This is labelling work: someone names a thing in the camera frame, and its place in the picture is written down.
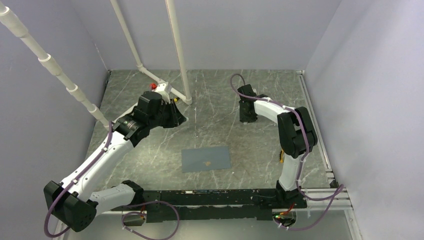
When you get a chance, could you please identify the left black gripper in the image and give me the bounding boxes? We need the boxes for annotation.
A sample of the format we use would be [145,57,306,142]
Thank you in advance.
[148,98,186,129]

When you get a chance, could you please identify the grey envelope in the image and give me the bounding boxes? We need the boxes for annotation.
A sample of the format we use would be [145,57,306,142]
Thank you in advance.
[181,146,232,173]

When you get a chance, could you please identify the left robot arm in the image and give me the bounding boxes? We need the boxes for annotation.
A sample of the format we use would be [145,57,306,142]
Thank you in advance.
[43,91,187,238]

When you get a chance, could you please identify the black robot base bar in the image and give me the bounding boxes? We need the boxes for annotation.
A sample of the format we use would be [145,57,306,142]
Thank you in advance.
[114,184,308,223]

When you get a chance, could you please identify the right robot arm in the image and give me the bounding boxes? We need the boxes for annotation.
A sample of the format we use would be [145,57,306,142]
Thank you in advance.
[232,84,318,208]

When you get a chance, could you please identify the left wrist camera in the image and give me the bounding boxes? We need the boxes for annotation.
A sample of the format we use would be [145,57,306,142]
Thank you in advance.
[150,82,172,99]

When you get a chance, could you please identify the yellow handled pliers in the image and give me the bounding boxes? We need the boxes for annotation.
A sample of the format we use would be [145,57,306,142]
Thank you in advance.
[279,150,285,163]

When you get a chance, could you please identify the white pvc pipe frame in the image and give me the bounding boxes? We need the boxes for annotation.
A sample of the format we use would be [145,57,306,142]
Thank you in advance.
[0,0,193,130]

